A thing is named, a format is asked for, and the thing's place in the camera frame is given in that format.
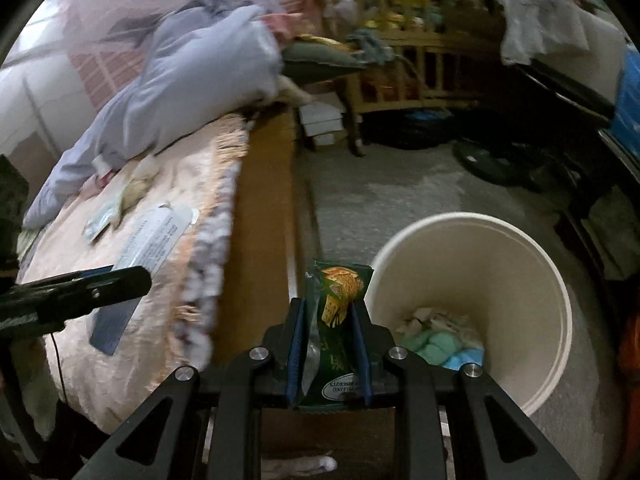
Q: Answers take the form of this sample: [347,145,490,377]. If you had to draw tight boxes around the blue snack bag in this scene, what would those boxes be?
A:
[442,348,485,370]

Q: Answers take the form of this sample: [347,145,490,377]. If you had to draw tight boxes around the brown wooden bed frame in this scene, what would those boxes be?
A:
[212,108,318,365]

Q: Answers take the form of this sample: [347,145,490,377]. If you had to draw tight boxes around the blue tissue package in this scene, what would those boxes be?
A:
[611,49,640,160]

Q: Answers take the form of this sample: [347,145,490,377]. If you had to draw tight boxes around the beige crumpled cloth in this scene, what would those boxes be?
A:
[119,174,156,214]

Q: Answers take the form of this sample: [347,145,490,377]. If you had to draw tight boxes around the clear plastic wrapper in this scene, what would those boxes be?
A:
[395,307,480,340]

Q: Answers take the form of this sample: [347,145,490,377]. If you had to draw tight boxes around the wooden baby crib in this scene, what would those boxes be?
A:
[321,0,506,156]

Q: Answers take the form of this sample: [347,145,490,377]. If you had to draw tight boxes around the white pink bottle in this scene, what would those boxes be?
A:
[92,154,117,182]

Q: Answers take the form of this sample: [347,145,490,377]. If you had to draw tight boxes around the grey striped fuzzy blanket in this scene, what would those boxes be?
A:
[169,173,241,376]

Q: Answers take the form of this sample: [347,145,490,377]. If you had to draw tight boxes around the pink roll pouch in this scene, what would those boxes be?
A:
[79,174,110,200]

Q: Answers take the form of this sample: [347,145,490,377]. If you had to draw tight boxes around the pink textured bedspread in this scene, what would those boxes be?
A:
[1,114,248,438]

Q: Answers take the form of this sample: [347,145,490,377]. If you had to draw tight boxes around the green fluffy cloth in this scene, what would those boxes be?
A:
[400,330,474,367]

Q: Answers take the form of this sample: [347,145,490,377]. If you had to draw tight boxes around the dark green snack packet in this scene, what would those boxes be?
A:
[299,261,373,413]

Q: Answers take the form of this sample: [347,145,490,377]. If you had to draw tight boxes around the white mosquito net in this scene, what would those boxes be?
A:
[3,0,282,108]

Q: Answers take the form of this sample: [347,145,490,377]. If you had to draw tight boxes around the cream trash bucket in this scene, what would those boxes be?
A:
[364,211,573,415]

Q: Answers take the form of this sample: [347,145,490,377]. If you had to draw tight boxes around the dark green cushion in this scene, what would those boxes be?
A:
[281,40,366,74]

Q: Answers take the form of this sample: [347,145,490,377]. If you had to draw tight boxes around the light blue duvet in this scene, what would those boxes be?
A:
[23,0,282,229]

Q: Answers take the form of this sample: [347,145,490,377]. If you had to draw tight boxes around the white plastic bag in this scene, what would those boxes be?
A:
[479,0,591,66]

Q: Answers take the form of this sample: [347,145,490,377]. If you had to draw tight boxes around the silver foil bag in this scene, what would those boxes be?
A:
[88,202,202,357]

